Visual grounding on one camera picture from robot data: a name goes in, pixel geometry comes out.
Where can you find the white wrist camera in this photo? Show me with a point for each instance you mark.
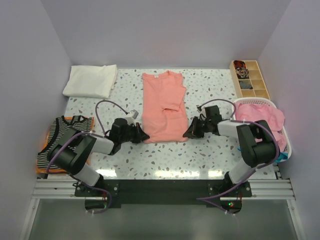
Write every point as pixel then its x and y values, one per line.
pixel 131 117
pixel 201 108

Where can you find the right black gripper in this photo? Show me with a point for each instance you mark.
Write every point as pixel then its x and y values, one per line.
pixel 192 132

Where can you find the white laundry basket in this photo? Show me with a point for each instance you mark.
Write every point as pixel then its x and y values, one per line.
pixel 270 103

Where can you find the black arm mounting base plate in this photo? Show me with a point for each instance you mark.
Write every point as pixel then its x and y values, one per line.
pixel 148 192

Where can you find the rolled dark socks in organizer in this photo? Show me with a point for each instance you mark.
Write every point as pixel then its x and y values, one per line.
pixel 241 69

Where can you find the aluminium rail frame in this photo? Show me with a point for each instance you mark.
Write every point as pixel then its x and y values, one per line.
pixel 261 189

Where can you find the salmon pink t shirt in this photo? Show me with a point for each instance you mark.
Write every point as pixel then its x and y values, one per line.
pixel 164 116

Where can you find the folded white t shirt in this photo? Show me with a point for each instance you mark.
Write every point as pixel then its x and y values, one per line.
pixel 91 81

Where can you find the wooden compartment organizer box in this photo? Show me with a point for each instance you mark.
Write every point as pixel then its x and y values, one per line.
pixel 254 86

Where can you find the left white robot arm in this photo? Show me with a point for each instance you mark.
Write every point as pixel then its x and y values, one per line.
pixel 73 149

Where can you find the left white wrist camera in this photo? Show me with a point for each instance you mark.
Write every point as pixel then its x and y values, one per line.
pixel 131 117

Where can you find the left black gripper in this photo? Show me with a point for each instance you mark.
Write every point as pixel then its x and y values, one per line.
pixel 140 135

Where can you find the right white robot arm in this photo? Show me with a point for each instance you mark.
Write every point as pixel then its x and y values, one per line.
pixel 248 134

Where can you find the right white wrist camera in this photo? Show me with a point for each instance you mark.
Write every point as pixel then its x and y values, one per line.
pixel 201 108

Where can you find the black white striped shirt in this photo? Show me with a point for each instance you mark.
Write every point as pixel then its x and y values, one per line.
pixel 55 135

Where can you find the light pink garment in basket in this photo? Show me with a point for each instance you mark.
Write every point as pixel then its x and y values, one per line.
pixel 273 116

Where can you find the blue garment in basket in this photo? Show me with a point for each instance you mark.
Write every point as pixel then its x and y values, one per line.
pixel 261 155

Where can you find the folded orange t shirt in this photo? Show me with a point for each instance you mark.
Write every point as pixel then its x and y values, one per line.
pixel 41 168

